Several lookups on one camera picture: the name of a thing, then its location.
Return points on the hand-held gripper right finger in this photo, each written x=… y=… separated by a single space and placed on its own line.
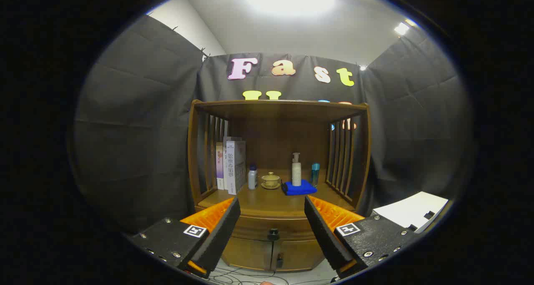
x=325 y=235

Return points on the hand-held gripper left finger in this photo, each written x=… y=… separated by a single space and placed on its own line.
x=221 y=235

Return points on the wooden drawer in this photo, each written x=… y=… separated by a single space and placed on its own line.
x=258 y=226

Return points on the wooden cabinet door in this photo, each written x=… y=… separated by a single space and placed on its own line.
x=300 y=253
x=246 y=251

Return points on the wooden countertop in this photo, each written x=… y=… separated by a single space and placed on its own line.
x=267 y=199

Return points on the white drawer unit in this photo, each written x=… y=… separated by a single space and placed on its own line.
x=411 y=210

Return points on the wooden cabinet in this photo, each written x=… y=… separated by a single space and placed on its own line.
x=275 y=139

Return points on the blue folded cloth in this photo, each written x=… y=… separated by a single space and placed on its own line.
x=298 y=189

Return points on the clear blue bottle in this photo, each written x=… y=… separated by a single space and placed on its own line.
x=315 y=174

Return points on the white bottle blue cap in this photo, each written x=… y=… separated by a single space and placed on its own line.
x=253 y=178

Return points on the purple pink book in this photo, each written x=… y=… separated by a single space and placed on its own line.
x=220 y=168

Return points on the white patterned book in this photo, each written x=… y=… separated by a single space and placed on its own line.
x=235 y=168

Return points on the white pump bottle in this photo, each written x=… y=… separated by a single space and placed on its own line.
x=296 y=172

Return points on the yellow lidded tea cup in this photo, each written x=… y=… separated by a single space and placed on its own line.
x=270 y=180

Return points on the black backdrop cloth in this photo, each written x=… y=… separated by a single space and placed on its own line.
x=137 y=130

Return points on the small ceiling light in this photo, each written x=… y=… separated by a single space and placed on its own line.
x=402 y=28

